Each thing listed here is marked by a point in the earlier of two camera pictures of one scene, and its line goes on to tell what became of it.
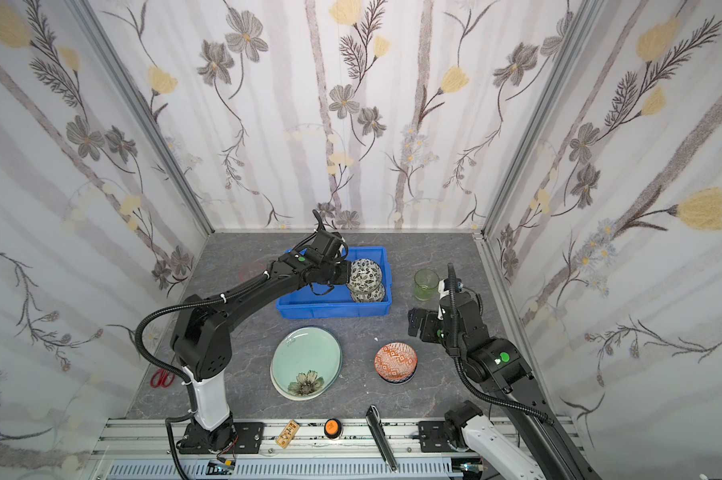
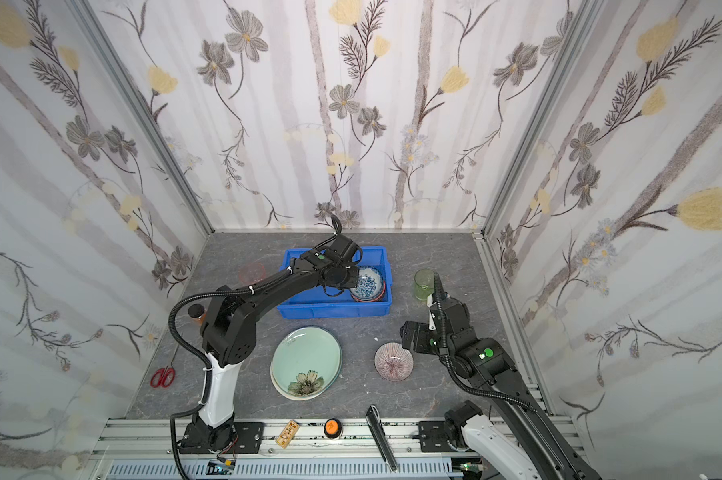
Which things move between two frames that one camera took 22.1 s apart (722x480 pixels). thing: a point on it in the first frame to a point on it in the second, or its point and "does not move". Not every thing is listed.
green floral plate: x=305 y=364 does not move
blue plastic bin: x=335 y=301 does not move
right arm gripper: x=426 y=324 to x=442 y=312
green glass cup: x=426 y=282 does not move
